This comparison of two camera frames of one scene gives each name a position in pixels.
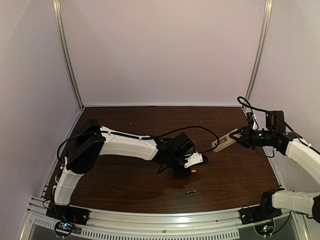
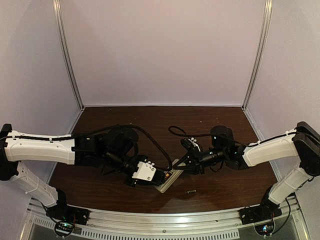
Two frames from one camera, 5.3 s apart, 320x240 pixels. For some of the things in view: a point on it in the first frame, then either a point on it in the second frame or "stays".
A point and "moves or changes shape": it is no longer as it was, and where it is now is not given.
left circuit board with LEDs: x=63 y=228 stays
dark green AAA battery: x=187 y=192 stays
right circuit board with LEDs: x=264 y=229 stays
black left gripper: x=178 y=175 to x=131 y=183
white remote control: x=224 y=142 moves or changes shape
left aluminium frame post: x=57 y=8 stays
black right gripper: x=245 y=140 to x=195 y=161
